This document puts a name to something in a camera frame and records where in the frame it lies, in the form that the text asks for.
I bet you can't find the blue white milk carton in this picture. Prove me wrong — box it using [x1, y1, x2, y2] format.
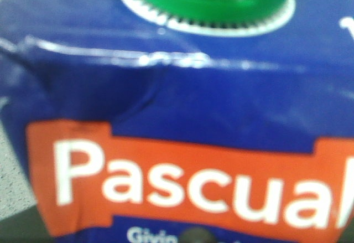
[1, 0, 353, 242]

